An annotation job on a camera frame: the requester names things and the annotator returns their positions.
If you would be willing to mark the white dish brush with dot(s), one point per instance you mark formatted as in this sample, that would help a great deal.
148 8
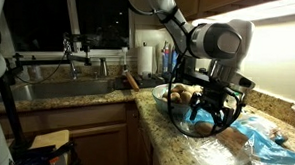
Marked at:
124 58

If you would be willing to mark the wooden base cabinet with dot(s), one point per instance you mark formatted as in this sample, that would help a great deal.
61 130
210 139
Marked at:
101 140

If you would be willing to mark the black camera stand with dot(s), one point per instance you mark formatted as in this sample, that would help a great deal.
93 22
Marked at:
9 103

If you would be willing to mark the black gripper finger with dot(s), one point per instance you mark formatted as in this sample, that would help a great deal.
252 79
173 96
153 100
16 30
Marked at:
194 108
224 121

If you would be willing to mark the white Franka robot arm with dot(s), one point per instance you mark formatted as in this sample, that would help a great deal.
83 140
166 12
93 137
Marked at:
209 38

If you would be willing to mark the red blue spray bottle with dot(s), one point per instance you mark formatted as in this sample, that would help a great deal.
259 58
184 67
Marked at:
165 58

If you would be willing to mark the under-cabinet light strip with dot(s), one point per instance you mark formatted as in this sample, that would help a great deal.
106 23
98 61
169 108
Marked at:
280 11

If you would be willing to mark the metal faucet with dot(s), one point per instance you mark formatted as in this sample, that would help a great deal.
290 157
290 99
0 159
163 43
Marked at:
71 60

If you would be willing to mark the paper towel roll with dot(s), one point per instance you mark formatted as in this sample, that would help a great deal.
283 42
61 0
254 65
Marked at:
144 60

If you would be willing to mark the blue clear plastic potato bag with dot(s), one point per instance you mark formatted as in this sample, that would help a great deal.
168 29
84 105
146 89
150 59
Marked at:
268 148

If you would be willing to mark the wooden stool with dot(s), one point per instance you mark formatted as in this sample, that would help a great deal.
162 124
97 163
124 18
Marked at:
48 140

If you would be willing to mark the stainless steel sink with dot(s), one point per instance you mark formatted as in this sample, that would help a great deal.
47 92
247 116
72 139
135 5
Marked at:
63 89

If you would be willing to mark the white window frame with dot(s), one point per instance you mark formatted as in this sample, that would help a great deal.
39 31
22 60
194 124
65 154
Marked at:
72 12

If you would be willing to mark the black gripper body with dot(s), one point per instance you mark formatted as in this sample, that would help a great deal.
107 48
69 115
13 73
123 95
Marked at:
220 94

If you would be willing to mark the black floor bag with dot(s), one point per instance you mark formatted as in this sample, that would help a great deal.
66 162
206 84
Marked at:
40 158

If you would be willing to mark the clear glass bowl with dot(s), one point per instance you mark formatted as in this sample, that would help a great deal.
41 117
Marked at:
163 105

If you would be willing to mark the wooden wall cabinet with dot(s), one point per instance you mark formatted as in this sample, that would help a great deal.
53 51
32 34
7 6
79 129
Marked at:
187 2

